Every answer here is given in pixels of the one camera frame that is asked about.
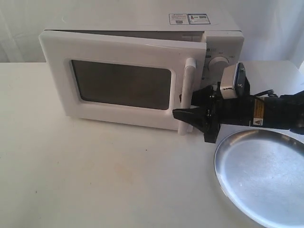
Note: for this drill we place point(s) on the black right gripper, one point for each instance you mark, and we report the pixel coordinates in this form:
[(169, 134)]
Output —
[(236, 111)]

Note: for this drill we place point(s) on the white microwave door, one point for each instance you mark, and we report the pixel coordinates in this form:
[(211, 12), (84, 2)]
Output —
[(126, 80)]

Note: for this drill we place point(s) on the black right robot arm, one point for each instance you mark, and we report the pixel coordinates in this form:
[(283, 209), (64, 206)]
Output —
[(265, 110)]

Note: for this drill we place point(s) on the white microwave oven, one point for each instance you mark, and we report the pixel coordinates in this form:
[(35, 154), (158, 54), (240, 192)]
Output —
[(223, 44)]

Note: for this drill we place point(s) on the round metal plate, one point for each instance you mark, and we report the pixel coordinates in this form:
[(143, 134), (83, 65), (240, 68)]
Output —
[(262, 173)]

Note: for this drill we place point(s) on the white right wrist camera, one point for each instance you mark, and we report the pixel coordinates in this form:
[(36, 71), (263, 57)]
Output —
[(234, 82)]

